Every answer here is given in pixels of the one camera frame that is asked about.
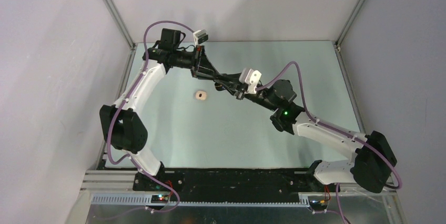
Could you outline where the left corner aluminium post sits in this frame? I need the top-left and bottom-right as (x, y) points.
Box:
(102, 0), (135, 49)

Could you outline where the white cable duct strip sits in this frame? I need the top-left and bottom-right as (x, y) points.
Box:
(91, 193), (310, 207)

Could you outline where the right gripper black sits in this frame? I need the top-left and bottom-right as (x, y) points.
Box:
(216, 71), (279, 112)

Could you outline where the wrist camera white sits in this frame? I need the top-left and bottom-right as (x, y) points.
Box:
(239, 68), (261, 94)
(192, 29), (209, 46)

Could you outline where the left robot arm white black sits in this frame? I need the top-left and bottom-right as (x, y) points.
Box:
(99, 28), (209, 191)

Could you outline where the beige earbud charging case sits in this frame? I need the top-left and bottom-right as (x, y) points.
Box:
(195, 90), (207, 101)

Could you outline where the corner aluminium post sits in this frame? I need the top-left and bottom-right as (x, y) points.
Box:
(335, 0), (366, 47)
(102, 0), (135, 49)

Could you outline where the right corner aluminium post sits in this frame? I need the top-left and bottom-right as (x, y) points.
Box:
(335, 0), (366, 47)

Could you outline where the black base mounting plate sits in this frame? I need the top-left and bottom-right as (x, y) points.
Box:
(155, 168), (336, 203)

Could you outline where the black earbud charging case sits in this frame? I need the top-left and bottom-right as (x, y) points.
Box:
(214, 83), (225, 91)

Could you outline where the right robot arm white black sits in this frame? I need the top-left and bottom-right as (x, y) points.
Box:
(214, 74), (397, 193)

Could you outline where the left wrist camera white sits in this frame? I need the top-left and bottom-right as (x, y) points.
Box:
(192, 29), (209, 46)

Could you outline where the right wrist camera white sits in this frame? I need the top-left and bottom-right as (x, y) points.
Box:
(239, 68), (261, 94)

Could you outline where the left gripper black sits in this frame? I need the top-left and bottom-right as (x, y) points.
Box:
(173, 46), (220, 81)

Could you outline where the aluminium frame rail front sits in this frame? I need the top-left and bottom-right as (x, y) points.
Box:
(81, 170), (397, 196)

